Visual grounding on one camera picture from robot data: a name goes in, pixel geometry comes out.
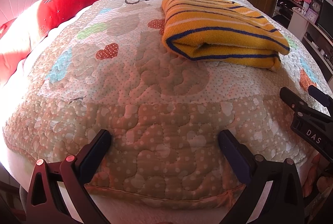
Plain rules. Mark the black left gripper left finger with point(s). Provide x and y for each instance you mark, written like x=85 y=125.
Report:
x=45 y=203

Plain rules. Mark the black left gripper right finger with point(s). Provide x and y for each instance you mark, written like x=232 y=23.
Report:
x=284 y=203

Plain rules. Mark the yellow striped knit sweater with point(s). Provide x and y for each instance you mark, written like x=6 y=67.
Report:
x=222 y=30

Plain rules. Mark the white shelf unit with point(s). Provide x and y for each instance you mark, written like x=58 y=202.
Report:
x=289 y=14

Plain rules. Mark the pink alarm clock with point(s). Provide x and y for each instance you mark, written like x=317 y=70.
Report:
x=312 y=15

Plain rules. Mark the black table clock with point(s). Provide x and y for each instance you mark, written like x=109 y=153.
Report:
x=316 y=5

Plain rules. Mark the heart patterned quilt bedspread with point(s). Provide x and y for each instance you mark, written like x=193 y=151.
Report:
x=108 y=69

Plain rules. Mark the red long pillow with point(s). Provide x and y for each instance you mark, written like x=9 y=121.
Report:
x=31 y=27

